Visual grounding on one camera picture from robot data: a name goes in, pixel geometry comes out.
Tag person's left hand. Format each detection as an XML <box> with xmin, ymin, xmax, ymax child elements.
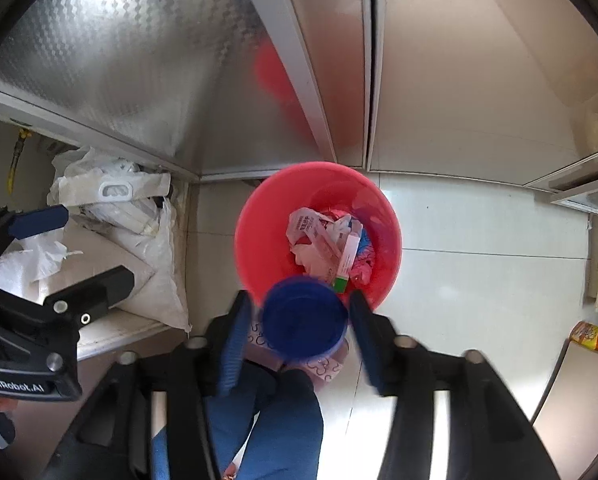
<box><xmin>0</xmin><ymin>398</ymin><xmax>18</xmax><ymax>414</ymax></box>

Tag red trash bin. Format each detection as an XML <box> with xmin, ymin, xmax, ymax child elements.
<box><xmin>234</xmin><ymin>162</ymin><xmax>402</xmax><ymax>309</ymax></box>

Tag blue pink plastic bag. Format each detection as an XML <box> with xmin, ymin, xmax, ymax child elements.
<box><xmin>244</xmin><ymin>321</ymin><xmax>350</xmax><ymax>390</ymax></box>

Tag person's blue jeans leg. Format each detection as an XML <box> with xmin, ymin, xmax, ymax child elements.
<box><xmin>150</xmin><ymin>358</ymin><xmax>325</xmax><ymax>480</ymax></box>

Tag white sack bags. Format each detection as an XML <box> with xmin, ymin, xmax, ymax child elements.
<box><xmin>0</xmin><ymin>148</ymin><xmax>189</xmax><ymax>330</ymax></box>

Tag blue plastic cup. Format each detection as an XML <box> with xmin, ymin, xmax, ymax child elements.
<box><xmin>261</xmin><ymin>276</ymin><xmax>349</xmax><ymax>362</ymax></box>

